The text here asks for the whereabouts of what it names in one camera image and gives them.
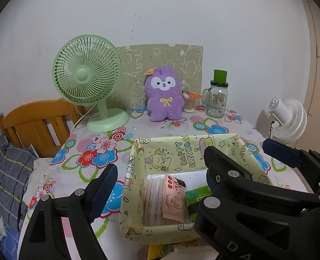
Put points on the glass mug jar green lid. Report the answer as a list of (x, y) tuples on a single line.
[(216, 103)]

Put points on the green desk fan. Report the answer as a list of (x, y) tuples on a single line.
[(86, 70)]

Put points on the pink packet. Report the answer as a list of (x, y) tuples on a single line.
[(173, 205)]

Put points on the green patterned board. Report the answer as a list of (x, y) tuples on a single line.
[(162, 57)]

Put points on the white standing fan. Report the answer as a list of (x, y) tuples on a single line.
[(292, 122)]

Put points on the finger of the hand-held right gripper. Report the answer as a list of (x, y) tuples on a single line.
[(281, 151), (230, 165)]

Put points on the clear plastic packet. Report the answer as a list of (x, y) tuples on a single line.
[(153, 200)]

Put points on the grey plaid pillow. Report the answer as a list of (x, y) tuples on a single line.
[(11, 173)]

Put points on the yellow cartoon tissue packet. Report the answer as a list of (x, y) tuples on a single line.
[(157, 253)]

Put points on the blue checked bed sheet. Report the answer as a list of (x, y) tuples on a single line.
[(9, 243)]

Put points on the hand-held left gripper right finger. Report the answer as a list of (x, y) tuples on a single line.
[(211, 182)]

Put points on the white flat packet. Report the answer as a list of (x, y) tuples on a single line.
[(192, 175)]

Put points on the cotton swab jar orange lid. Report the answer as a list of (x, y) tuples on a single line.
[(188, 104)]

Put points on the floral tablecloth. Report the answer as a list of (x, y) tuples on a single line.
[(149, 124)]

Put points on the wooden bed headboard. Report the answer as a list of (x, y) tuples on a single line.
[(30, 113)]

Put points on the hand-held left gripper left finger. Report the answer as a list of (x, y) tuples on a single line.
[(104, 192)]

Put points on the green cartoon tissue packet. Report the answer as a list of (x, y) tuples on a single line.
[(196, 195)]

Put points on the yellow cartoon print box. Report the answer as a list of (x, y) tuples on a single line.
[(160, 151)]

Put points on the purple plush toy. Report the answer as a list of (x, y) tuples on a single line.
[(164, 105)]

